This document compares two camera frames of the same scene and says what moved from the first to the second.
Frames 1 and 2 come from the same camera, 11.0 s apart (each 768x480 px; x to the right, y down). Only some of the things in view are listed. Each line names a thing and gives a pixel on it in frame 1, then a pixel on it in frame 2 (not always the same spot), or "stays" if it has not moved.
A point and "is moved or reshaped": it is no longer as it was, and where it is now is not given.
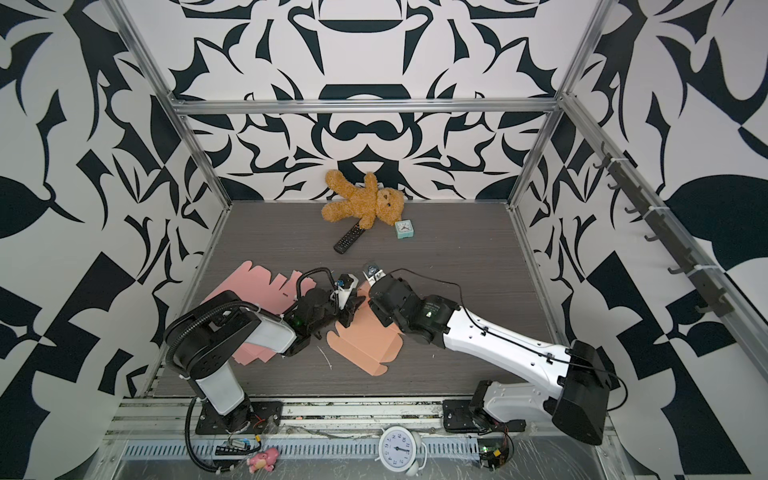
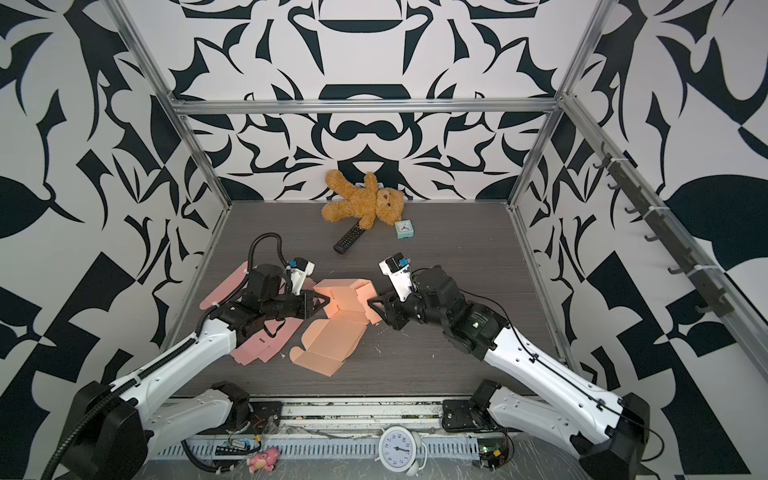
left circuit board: [235, 447] stays
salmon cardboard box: [366, 339] is moved or reshaped
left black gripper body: [331, 313] → [286, 305]
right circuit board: [493, 452] stays
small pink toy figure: [262, 460] stays
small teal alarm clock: [404, 229] stays
